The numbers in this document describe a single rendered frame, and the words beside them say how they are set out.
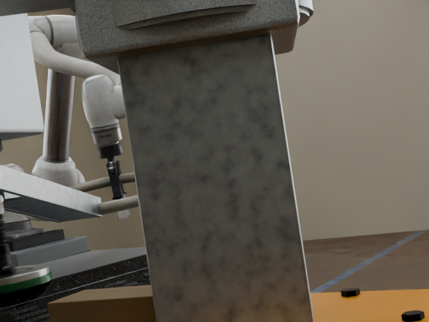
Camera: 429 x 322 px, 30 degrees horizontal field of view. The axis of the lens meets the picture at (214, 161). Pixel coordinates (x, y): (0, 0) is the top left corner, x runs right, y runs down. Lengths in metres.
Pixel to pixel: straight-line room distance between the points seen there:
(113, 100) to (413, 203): 6.24
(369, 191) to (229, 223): 7.61
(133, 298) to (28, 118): 0.60
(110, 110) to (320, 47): 6.38
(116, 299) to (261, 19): 0.49
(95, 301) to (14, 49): 0.64
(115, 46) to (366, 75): 7.62
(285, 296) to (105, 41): 0.37
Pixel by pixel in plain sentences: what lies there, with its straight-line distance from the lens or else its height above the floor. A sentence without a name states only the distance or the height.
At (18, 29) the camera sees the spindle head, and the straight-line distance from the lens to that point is 1.71.
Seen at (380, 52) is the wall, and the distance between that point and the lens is 8.48.
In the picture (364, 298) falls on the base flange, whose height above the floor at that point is 0.78.
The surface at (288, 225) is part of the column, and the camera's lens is 0.96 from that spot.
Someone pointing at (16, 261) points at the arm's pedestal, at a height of 0.77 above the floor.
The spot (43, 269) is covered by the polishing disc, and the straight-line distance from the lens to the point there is 1.65.
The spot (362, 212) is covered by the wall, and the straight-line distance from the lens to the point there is 8.61.
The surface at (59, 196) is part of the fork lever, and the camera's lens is 1.85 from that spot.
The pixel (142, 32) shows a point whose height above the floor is 1.17.
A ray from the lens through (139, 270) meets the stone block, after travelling 1.82.
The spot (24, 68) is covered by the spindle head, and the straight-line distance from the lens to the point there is 1.70.
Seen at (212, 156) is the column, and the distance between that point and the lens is 0.96.
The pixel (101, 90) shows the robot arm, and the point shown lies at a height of 1.27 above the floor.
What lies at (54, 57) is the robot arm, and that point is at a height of 1.42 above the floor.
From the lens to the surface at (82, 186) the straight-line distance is 2.48.
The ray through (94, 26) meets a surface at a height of 1.19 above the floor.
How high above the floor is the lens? 1.01
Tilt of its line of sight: level
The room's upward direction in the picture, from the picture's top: 9 degrees counter-clockwise
